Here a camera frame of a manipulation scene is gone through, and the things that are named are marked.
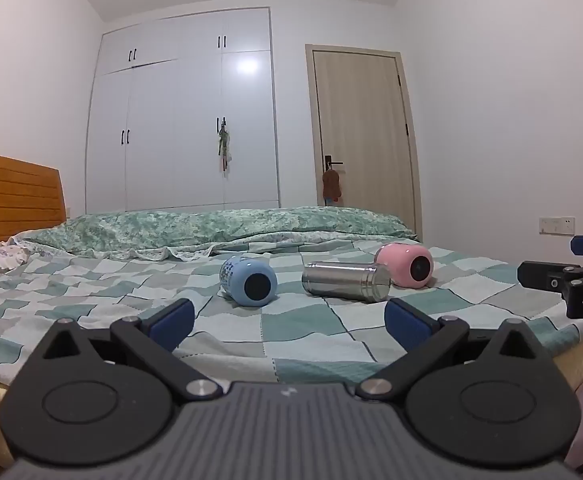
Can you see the white wardrobe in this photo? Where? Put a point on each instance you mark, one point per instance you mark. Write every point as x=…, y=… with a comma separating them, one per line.
x=181, y=110

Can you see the wooden headboard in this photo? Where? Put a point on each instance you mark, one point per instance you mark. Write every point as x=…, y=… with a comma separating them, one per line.
x=11, y=195

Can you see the green floral quilt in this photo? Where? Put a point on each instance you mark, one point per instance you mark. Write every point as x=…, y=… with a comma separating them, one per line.
x=211, y=227

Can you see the blue cup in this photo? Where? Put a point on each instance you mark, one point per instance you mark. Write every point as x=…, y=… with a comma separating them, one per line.
x=239, y=275

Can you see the white wall socket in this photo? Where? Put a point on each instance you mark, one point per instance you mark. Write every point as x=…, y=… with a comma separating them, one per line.
x=556, y=225

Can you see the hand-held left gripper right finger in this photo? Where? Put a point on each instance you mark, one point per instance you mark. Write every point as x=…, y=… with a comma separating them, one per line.
x=406, y=325

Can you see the stainless steel bottle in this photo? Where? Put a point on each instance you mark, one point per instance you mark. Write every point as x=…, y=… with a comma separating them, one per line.
x=341, y=281

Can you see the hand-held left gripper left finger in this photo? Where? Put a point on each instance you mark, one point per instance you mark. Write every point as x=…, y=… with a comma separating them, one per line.
x=174, y=322

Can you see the light wooden door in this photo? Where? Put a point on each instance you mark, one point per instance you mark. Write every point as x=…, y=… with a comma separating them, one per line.
x=361, y=125

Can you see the checkered bedsheet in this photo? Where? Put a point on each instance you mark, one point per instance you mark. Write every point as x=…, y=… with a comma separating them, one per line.
x=301, y=330

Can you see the green hanging ornament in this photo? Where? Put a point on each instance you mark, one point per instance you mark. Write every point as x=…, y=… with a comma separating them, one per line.
x=223, y=142

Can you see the pink cup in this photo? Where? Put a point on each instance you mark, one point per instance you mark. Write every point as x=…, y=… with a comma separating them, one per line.
x=395, y=260

